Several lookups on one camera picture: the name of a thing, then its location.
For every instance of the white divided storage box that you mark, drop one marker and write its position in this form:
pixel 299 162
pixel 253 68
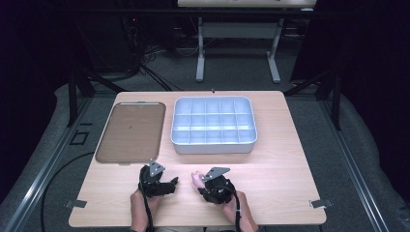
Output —
pixel 213 125

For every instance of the brown flat tray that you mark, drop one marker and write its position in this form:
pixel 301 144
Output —
pixel 132 132

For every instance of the person's right hand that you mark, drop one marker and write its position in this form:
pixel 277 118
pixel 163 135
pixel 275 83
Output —
pixel 235 203

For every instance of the white-legged desk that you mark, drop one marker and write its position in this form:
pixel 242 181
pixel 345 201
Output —
pixel 238 30

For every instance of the pink sock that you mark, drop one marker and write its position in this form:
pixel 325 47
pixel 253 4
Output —
pixel 196 179

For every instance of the aluminium floor rail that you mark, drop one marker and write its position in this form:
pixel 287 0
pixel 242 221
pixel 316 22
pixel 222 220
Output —
pixel 48 167
pixel 353 164

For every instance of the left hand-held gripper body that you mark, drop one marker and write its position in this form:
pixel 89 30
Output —
pixel 153 180

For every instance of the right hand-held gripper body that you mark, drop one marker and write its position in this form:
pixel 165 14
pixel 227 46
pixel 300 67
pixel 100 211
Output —
pixel 217 190

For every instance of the black metal stand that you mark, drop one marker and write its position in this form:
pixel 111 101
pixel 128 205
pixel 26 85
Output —
pixel 333 96
pixel 75 93

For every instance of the metal table bracket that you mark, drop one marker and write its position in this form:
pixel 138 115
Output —
pixel 321 203
pixel 75 203

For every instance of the person's left hand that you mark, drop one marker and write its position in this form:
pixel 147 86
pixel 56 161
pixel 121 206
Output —
pixel 151 200

